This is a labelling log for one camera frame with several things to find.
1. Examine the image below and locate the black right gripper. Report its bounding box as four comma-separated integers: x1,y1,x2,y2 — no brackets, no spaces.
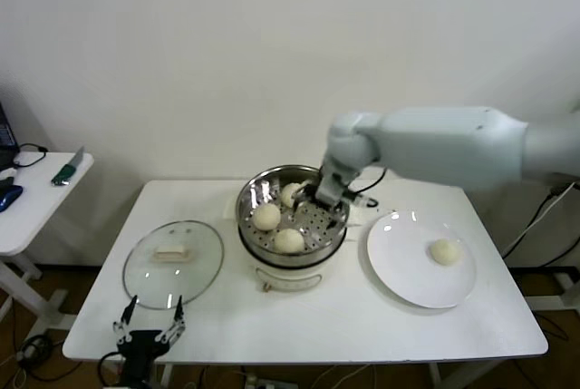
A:
289,180,353,219

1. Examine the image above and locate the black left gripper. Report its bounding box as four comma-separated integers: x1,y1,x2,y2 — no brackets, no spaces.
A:
113,296,187,384

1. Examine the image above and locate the white steamed baozi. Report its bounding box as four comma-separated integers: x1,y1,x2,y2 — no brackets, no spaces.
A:
251,203,282,231
280,182,305,209
429,238,463,267
274,228,305,256

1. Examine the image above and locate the round glass pot lid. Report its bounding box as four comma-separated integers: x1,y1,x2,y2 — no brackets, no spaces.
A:
122,220,227,311

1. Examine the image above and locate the stainless steel steamer basket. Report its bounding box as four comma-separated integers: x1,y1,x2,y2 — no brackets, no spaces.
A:
236,164,351,267

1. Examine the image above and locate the white electric cooking pot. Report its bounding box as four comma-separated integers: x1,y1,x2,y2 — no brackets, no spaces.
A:
221,195,363,294

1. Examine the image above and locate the grey floor power strip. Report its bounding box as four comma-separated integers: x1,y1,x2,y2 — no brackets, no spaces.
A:
244,374,291,389

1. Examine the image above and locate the large white plate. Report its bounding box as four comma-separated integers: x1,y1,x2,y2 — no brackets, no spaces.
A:
365,210,479,310

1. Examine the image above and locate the white work table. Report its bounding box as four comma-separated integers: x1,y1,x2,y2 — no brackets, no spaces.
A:
62,179,550,389

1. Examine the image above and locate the white side table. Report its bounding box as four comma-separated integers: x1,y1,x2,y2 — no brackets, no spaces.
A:
0,151,95,331

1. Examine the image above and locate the blue computer mouse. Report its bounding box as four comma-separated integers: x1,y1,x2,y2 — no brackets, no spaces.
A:
0,184,24,213

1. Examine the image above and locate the dark laptop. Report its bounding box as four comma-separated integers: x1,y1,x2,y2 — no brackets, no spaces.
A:
0,98,22,172

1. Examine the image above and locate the black power adapter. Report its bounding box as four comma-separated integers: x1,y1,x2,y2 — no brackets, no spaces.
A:
549,180,580,199

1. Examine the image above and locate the white table foot bar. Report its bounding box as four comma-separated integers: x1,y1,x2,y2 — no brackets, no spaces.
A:
525,270,580,313

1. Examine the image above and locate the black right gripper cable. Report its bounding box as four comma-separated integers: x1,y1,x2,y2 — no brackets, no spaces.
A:
346,166,389,212

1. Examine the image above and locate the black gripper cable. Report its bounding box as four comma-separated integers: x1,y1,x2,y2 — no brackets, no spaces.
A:
99,351,123,381
346,166,389,212

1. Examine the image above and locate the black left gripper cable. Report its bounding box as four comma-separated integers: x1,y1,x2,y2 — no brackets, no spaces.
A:
99,351,123,381

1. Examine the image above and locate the floor cable bundle with plug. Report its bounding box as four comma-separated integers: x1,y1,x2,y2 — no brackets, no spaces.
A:
13,334,85,384

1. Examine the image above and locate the green handled knife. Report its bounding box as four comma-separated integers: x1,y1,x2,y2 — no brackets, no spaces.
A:
51,147,86,188

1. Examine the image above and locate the black looped cable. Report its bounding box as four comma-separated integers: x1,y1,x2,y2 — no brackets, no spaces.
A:
13,143,50,170

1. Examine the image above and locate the long white cable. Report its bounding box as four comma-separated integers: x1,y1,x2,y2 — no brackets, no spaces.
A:
500,193,556,258

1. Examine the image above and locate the long black floor cable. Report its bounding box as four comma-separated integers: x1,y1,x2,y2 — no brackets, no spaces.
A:
500,189,580,268

